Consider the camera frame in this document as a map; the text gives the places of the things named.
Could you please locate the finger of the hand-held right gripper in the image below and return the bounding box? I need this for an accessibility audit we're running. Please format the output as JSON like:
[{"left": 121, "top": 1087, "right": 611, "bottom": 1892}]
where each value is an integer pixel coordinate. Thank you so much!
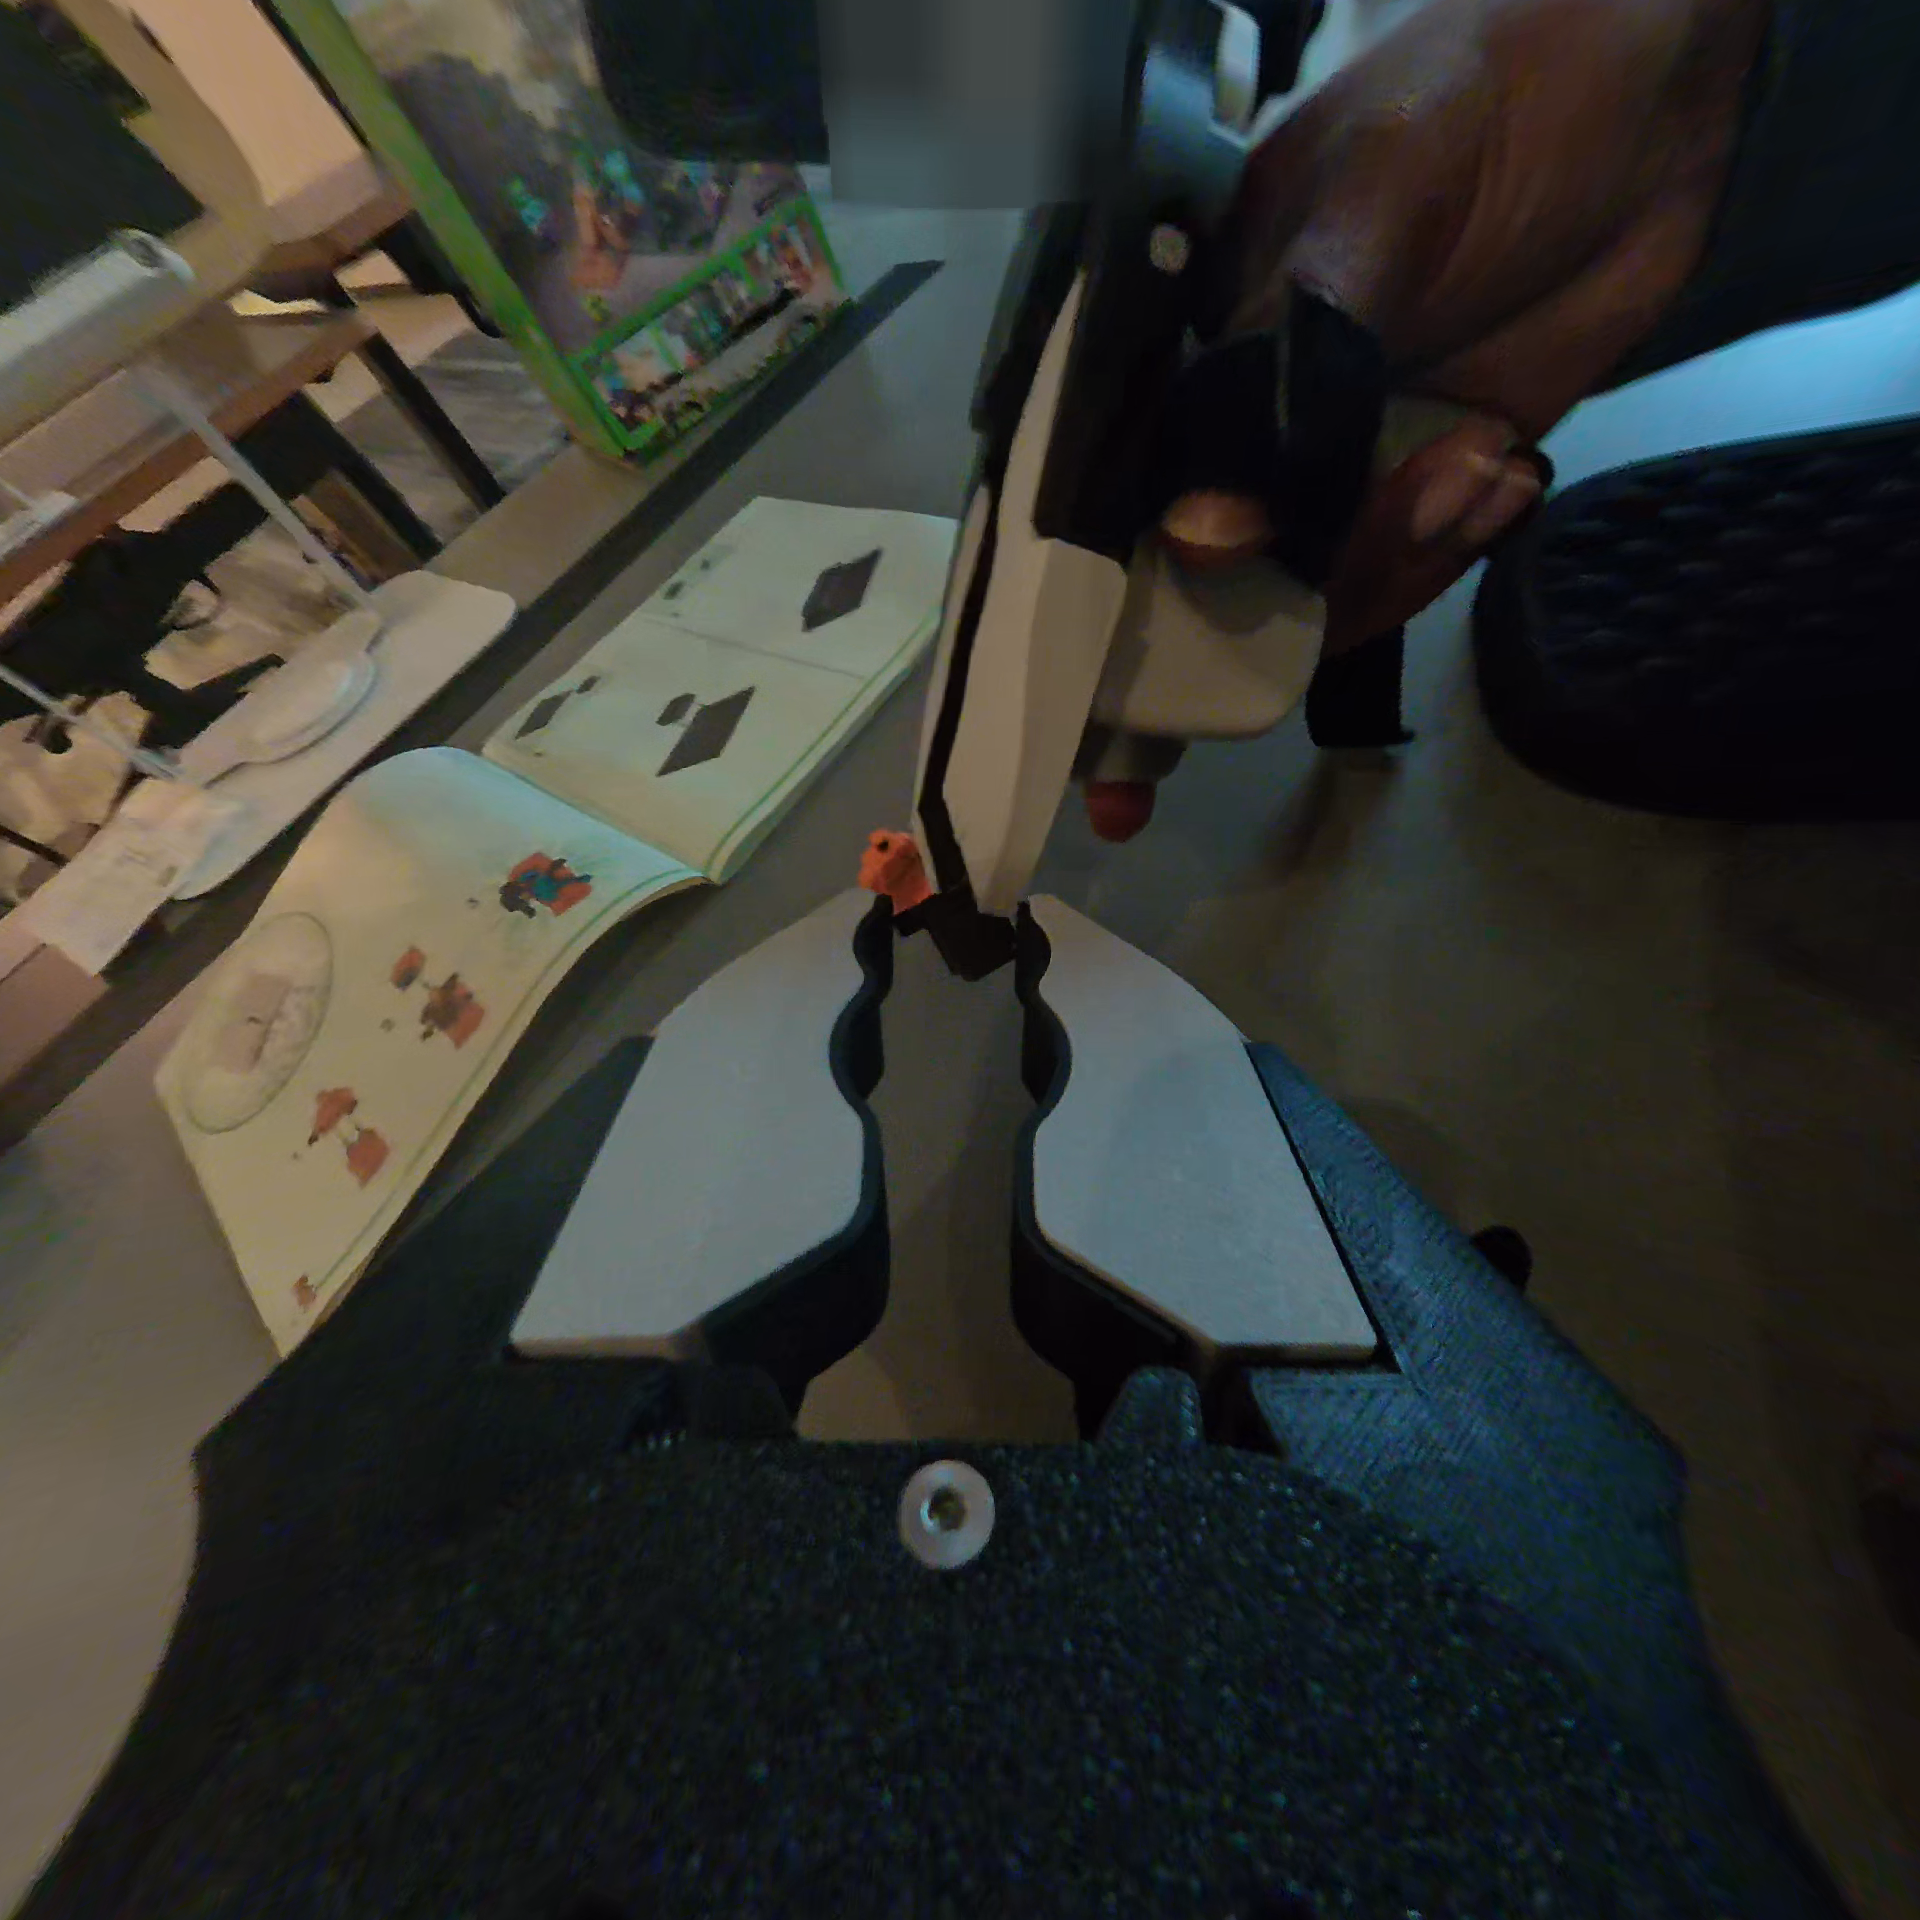
[{"left": 916, "top": 264, "right": 1136, "bottom": 921}]

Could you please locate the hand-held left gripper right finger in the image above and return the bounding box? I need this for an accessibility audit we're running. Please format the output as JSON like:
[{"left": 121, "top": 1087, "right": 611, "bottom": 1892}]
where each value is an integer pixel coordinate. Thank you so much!
[{"left": 1014, "top": 895, "right": 1382, "bottom": 1367}]

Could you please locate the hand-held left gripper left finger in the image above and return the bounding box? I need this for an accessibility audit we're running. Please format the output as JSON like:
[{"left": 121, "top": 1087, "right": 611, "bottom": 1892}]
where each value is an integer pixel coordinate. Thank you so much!
[{"left": 513, "top": 895, "right": 897, "bottom": 1358}]

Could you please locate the white instruction booklet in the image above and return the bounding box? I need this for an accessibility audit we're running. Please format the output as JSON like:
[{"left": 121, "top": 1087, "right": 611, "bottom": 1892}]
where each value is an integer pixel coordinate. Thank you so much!
[{"left": 157, "top": 495, "right": 969, "bottom": 1353}]

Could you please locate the green toy brick box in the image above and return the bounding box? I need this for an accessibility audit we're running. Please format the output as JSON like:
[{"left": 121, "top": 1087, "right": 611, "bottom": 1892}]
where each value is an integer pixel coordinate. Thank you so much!
[{"left": 285, "top": 0, "right": 856, "bottom": 463}]

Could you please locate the person's right hand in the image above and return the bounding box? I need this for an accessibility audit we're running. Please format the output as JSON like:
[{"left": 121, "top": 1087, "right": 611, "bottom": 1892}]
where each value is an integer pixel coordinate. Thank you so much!
[{"left": 1082, "top": 0, "right": 1802, "bottom": 847}]

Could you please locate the black chair armrest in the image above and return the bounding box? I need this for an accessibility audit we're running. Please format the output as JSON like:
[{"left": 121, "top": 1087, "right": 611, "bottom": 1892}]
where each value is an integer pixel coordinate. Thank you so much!
[{"left": 1473, "top": 415, "right": 1920, "bottom": 820}]

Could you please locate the white paper leaflet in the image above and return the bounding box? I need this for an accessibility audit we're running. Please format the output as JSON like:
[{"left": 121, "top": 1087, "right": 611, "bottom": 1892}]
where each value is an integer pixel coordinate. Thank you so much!
[{"left": 9, "top": 775, "right": 205, "bottom": 973}]

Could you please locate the wooden table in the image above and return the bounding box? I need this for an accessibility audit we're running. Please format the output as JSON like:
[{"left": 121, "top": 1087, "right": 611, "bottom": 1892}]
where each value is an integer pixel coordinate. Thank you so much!
[{"left": 0, "top": 151, "right": 518, "bottom": 616}]

